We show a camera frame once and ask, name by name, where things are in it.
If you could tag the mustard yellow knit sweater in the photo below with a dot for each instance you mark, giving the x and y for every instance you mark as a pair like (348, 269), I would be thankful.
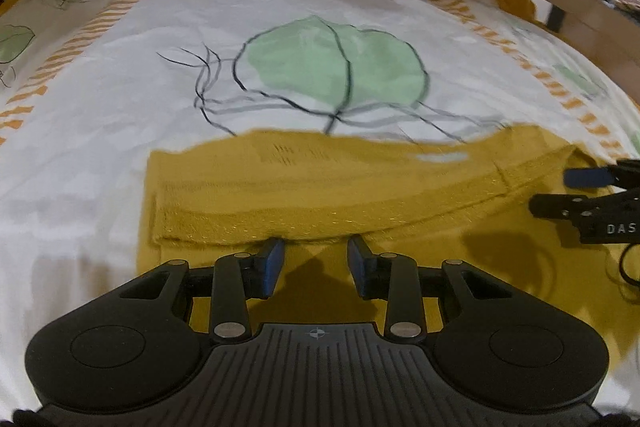
(428, 201)

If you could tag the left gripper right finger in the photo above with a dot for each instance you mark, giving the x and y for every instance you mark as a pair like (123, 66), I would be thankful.
(393, 278)

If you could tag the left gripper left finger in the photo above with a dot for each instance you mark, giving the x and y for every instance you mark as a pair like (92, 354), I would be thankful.
(238, 278)

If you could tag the yellow cloth at bed corner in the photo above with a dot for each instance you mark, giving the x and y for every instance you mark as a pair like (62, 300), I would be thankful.
(523, 9)

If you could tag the white leaf-print bed sheet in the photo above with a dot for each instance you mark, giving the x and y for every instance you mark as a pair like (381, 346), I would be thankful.
(79, 124)

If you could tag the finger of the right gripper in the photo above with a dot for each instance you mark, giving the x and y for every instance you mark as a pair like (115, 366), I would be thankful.
(563, 207)
(624, 174)

